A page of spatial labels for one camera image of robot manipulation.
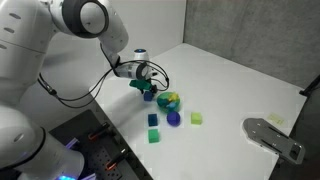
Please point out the green bowl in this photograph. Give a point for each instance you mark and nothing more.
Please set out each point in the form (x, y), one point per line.
(163, 103)

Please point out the purple ridged ball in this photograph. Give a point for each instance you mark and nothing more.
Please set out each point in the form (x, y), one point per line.
(173, 118)

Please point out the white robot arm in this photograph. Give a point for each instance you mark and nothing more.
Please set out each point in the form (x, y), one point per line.
(26, 33)

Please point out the teal toy piece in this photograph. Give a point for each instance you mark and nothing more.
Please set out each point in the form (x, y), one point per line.
(171, 105)

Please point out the yellow star toy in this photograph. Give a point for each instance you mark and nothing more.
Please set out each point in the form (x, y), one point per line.
(173, 97)

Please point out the grey metal plate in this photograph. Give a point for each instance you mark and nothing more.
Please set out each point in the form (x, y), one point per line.
(273, 140)

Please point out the yellow sticky note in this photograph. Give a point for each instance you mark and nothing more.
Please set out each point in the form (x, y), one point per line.
(276, 119)

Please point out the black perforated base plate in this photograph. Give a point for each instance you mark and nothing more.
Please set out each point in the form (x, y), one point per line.
(83, 130)

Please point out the lime green block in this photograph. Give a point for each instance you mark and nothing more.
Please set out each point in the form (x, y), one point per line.
(196, 118)

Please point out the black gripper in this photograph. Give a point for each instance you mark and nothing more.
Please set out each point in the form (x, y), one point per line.
(149, 86)

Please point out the black pole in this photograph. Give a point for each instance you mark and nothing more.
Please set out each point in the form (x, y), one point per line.
(310, 86)

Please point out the dark blue block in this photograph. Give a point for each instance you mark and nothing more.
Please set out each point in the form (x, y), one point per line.
(152, 119)

